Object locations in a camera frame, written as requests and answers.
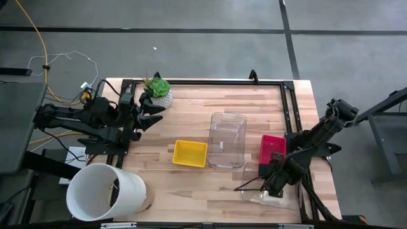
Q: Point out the white flat box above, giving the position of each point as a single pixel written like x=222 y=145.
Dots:
x=76 y=156

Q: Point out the black diagonal beam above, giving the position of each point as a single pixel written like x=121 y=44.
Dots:
x=47 y=163

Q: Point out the black flat bar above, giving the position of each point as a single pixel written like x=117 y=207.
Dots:
x=14 y=71

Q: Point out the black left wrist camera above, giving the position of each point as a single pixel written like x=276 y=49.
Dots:
x=126 y=101

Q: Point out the black frame clamp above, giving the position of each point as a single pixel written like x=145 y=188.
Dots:
x=253 y=75
x=157 y=75

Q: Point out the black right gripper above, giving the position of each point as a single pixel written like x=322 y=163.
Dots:
x=286 y=176

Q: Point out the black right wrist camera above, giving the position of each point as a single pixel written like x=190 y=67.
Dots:
x=277 y=157

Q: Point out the white cylindrical bucket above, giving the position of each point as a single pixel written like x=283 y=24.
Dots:
x=127 y=187

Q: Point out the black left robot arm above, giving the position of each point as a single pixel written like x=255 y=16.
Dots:
x=79 y=114

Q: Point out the green succulent in white pot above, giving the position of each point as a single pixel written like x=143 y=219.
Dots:
x=160 y=88

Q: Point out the white power adapter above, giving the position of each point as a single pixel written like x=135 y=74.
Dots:
x=86 y=85

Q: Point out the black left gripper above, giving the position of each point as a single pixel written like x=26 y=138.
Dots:
x=132 y=122

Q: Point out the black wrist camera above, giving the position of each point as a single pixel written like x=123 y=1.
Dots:
x=277 y=157
x=126 y=101

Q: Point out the grey flat panel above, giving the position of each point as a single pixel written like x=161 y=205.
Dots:
x=19 y=127

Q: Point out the silver bracket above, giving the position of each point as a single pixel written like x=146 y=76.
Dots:
x=118 y=225
x=295 y=226

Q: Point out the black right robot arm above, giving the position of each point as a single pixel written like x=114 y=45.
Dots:
x=321 y=133

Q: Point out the grey metal stand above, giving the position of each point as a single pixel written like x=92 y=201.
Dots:
x=384 y=149

